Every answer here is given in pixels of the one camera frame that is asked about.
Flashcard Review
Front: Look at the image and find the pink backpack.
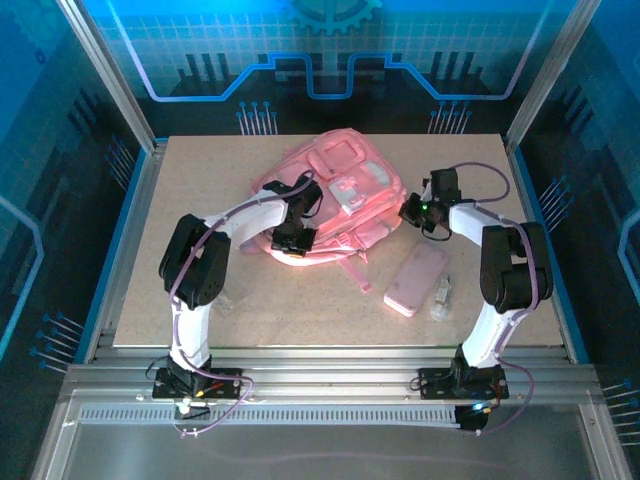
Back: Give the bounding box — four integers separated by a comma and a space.
243, 128, 409, 294

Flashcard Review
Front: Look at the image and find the clear plastic compass box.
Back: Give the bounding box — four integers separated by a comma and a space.
429, 274, 453, 322

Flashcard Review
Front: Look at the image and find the pink pencil case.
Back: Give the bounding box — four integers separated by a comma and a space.
383, 241, 450, 318

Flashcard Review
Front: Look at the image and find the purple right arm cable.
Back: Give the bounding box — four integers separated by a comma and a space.
449, 161, 542, 437

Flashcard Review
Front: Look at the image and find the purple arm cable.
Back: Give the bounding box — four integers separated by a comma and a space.
168, 169, 317, 439
449, 161, 542, 437

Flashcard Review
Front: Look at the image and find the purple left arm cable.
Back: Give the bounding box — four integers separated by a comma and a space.
168, 169, 317, 439

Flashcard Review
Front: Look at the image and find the aluminium frame rail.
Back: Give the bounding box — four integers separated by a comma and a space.
63, 343, 604, 397

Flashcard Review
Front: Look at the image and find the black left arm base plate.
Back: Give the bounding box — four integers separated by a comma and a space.
151, 366, 245, 402

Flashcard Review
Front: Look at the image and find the slotted grey cable duct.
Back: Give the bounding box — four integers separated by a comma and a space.
78, 406, 462, 425

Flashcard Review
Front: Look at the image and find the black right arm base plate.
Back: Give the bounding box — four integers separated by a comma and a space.
417, 365, 511, 402

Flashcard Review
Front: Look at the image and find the aluminium frame post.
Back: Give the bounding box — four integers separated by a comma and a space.
55, 0, 160, 153
503, 0, 602, 147

